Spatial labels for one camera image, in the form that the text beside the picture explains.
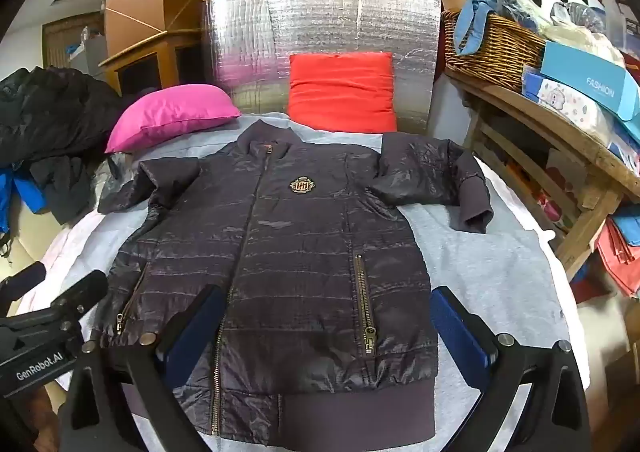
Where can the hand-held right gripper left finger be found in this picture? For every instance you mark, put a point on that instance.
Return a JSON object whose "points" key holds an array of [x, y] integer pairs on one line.
{"points": [[197, 337]]}

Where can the beige sofa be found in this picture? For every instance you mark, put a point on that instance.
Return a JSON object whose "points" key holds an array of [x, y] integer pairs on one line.
{"points": [[25, 247]]}

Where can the red cushion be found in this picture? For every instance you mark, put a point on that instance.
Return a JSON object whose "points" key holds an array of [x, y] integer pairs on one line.
{"points": [[340, 91]]}

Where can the silver foil mat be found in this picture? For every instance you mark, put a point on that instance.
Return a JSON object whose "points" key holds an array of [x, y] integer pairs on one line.
{"points": [[325, 21]]}

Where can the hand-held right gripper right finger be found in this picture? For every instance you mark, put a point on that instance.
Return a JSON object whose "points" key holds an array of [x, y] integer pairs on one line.
{"points": [[460, 337]]}

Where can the black clothes pile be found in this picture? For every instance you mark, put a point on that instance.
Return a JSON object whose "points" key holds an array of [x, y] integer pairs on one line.
{"points": [[50, 116]]}

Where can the person's left hand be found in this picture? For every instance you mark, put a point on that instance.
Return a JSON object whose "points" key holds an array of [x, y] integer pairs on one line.
{"points": [[42, 412]]}

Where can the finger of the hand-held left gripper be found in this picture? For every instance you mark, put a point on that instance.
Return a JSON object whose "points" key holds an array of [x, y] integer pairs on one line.
{"points": [[22, 279], [80, 292]]}

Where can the wicker basket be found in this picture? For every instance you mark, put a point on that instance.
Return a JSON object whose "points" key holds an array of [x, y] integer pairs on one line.
{"points": [[500, 51]]}

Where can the blue garment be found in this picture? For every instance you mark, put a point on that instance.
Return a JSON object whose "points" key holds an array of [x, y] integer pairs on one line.
{"points": [[30, 194]]}

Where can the white printed packet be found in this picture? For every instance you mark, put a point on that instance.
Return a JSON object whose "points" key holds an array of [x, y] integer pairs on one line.
{"points": [[565, 104]]}

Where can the grey blanket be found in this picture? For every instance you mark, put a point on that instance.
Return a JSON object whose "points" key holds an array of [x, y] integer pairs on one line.
{"points": [[475, 252]]}

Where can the clear plastic bag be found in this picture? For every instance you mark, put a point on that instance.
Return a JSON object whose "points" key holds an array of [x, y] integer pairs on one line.
{"points": [[107, 176]]}

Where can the blue cloth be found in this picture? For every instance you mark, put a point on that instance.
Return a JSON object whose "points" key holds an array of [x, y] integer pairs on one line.
{"points": [[475, 11]]}

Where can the blue cardboard box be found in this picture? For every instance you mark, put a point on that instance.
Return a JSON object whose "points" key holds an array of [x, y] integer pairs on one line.
{"points": [[585, 76]]}

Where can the clear bag of clothes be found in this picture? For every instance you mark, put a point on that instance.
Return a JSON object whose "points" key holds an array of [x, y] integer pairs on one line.
{"points": [[585, 39]]}

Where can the wooden table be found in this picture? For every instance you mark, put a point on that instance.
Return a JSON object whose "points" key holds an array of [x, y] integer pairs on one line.
{"points": [[550, 126]]}

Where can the dark quilted jacket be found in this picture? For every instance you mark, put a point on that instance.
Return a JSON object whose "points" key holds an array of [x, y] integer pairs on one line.
{"points": [[300, 257]]}

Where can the pink pillow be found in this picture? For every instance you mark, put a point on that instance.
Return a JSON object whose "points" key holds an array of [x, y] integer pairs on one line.
{"points": [[170, 114]]}

